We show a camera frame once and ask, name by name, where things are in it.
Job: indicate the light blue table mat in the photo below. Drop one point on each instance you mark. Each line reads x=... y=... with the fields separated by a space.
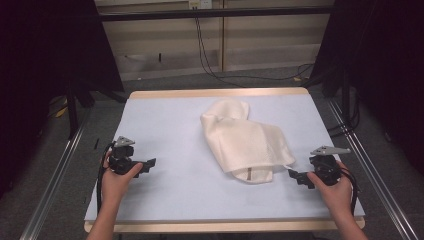
x=166 y=193

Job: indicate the white mesh laundry bag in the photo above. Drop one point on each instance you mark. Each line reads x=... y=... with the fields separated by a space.
x=243 y=143

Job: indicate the aluminium floor rail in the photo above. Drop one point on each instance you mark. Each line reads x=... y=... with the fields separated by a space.
x=53 y=180
x=373 y=176

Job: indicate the yellow tape piece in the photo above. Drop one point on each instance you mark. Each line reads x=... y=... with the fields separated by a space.
x=62 y=112

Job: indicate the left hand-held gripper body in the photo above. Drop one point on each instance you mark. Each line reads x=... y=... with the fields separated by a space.
x=120 y=159

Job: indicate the person's left hand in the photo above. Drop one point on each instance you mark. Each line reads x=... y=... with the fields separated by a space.
x=115 y=186

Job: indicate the black horizontal bar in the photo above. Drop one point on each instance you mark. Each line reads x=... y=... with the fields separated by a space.
x=213 y=13

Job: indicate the white wall outlet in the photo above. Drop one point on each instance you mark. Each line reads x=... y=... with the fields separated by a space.
x=200 y=4

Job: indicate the black curtain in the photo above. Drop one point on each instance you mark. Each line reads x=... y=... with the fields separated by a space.
x=40 y=66
x=383 y=66

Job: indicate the wooden table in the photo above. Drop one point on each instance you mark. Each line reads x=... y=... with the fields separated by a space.
x=216 y=227

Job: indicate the person's right hand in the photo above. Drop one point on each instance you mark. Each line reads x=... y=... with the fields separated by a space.
x=335 y=196

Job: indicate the black metal stand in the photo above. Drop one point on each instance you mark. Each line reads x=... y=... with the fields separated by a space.
x=72 y=115

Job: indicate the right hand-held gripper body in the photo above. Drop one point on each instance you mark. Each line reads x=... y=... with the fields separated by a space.
x=326 y=166

